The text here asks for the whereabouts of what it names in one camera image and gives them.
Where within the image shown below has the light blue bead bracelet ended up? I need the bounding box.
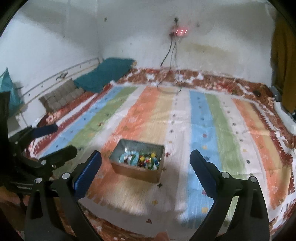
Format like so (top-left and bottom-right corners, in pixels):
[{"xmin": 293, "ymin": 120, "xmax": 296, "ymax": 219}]
[{"xmin": 118, "ymin": 150, "xmax": 139, "ymax": 164}]

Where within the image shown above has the cardboard jewelry box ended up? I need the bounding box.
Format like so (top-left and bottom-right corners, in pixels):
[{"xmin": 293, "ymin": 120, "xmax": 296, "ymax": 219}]
[{"xmin": 109, "ymin": 138, "xmax": 165, "ymax": 183}]

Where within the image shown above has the multicolour bead bracelet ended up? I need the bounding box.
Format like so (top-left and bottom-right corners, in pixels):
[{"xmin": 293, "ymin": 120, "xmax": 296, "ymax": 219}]
[{"xmin": 137, "ymin": 151, "xmax": 162, "ymax": 171}]

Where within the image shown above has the brown striped pillow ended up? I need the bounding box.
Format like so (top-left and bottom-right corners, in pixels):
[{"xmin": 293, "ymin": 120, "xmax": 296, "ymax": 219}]
[{"xmin": 39, "ymin": 79, "xmax": 85, "ymax": 113}]

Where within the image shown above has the teal bag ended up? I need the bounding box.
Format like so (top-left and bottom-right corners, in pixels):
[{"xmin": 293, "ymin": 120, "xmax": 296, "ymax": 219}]
[{"xmin": 1, "ymin": 68, "xmax": 23, "ymax": 117}]

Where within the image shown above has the teal blanket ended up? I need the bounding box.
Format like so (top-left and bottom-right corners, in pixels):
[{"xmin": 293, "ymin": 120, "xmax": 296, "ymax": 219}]
[{"xmin": 74, "ymin": 58, "xmax": 136, "ymax": 93}]

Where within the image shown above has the striped colourful blanket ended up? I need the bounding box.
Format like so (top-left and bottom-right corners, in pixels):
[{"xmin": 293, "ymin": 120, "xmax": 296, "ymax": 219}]
[{"xmin": 39, "ymin": 84, "xmax": 295, "ymax": 232}]

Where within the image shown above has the white pillow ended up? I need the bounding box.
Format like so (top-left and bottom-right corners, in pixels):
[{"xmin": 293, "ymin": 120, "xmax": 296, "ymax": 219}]
[{"xmin": 273, "ymin": 101, "xmax": 296, "ymax": 136}]

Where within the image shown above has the yellow curtain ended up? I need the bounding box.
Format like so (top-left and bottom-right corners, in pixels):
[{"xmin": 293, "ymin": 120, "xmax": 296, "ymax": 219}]
[{"xmin": 271, "ymin": 14, "xmax": 295, "ymax": 113}]

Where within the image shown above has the black cable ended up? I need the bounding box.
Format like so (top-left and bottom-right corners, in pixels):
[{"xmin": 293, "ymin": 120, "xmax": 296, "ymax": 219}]
[{"xmin": 157, "ymin": 39, "xmax": 183, "ymax": 94}]

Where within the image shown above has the wall power strip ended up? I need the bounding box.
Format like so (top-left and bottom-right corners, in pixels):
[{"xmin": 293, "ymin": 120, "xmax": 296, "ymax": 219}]
[{"xmin": 170, "ymin": 17, "xmax": 189, "ymax": 38}]

